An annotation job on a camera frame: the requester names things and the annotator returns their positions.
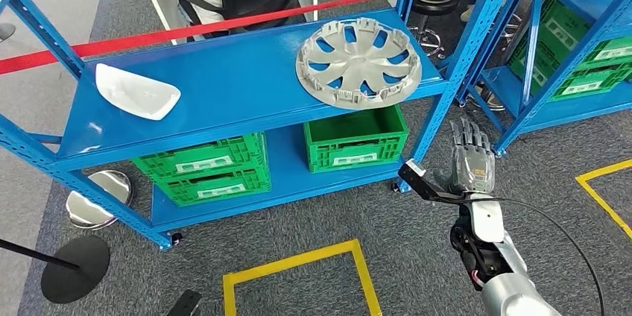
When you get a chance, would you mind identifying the open green plastic crate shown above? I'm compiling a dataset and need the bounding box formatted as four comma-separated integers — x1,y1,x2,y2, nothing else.
303,104,410,174

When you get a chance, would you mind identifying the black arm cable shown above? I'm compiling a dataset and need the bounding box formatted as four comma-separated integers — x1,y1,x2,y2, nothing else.
464,195,606,316

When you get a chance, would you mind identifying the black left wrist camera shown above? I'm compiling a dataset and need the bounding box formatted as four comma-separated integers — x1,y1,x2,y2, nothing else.
165,290,203,316

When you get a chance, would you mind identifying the yellow floor tape square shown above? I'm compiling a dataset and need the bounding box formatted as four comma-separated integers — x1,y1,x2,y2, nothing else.
222,239,384,316
576,159,632,241

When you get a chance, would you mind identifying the folded green plastic crate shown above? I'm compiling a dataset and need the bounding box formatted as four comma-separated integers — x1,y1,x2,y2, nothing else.
131,132,270,181
153,165,273,208

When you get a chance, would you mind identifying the white mirror cover shell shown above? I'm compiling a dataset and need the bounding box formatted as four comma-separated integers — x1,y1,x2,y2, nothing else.
95,63,182,121

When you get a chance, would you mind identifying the red barrier belt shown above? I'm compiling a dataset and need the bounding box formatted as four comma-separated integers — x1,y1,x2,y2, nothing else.
0,0,492,76

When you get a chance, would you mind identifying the chrome round stool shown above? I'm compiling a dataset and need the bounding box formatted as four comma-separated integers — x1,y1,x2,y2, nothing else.
464,82,505,113
65,170,134,231

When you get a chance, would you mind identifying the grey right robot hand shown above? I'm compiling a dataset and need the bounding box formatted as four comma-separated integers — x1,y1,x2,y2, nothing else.
433,117,496,195

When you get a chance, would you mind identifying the black belt stanchion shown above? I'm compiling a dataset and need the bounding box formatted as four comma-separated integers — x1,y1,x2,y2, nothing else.
0,234,111,305

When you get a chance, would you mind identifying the silver wheel hubcap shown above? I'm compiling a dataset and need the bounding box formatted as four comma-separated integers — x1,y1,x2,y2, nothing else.
295,17,423,111

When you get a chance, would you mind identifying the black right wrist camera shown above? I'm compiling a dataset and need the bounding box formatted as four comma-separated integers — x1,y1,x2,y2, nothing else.
397,158,475,205

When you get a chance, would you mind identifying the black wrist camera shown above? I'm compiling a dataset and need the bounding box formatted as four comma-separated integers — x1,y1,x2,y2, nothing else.
397,158,475,205
165,290,203,316

